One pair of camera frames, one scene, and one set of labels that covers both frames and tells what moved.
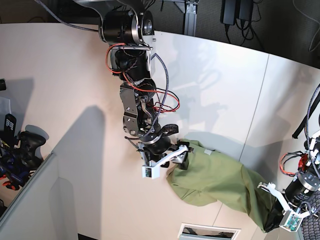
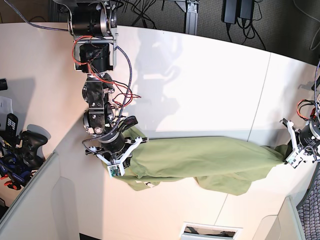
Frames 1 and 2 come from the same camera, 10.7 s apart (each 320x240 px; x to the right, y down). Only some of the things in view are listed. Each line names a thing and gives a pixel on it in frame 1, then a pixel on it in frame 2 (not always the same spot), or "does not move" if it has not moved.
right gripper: (296, 197) → (306, 140)
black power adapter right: (246, 9) does not move
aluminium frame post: (190, 17) does not move
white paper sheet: (5, 105) does not move
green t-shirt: (209, 178) → (230, 164)
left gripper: (159, 150) → (116, 149)
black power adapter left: (228, 13) does not move
